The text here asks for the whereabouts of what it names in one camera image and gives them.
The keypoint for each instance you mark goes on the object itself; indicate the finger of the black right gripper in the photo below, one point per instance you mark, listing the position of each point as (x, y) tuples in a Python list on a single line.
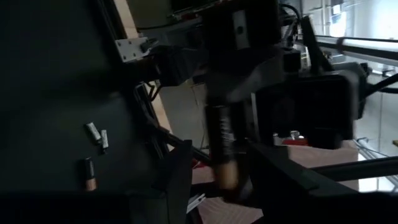
[(220, 87), (261, 82)]

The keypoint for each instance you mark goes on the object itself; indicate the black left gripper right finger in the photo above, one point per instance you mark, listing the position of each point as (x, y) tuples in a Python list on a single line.
[(280, 186)]

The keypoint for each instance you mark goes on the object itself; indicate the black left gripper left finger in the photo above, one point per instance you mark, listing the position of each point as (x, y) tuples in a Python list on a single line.
[(177, 174)]

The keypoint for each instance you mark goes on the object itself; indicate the copper top AA battery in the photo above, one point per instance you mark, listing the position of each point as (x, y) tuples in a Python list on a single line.
[(88, 174), (222, 140)]

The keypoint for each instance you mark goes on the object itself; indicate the small AAA battery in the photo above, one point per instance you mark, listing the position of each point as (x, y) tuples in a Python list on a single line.
[(93, 132), (104, 139)]

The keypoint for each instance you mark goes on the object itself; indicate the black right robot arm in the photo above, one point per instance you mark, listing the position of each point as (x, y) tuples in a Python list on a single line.
[(177, 65)]

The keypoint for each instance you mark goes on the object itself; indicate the silver mounting bracket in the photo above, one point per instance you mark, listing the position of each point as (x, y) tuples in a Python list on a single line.
[(130, 49)]

